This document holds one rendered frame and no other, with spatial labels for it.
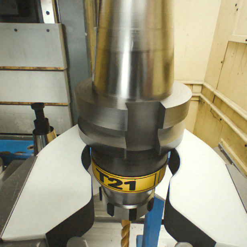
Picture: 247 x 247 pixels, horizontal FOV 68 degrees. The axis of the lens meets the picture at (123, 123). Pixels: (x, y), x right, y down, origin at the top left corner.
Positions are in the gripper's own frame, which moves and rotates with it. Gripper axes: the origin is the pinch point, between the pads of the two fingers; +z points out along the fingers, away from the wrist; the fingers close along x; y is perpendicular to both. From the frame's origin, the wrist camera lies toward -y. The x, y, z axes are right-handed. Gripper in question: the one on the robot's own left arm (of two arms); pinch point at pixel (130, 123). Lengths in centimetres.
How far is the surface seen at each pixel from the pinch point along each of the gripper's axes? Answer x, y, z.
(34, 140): -11.6, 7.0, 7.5
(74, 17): -23, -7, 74
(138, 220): 4, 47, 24
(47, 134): -9.9, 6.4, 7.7
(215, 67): 48, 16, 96
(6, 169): -18.2, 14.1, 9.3
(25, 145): -17.6, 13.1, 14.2
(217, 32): 48, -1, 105
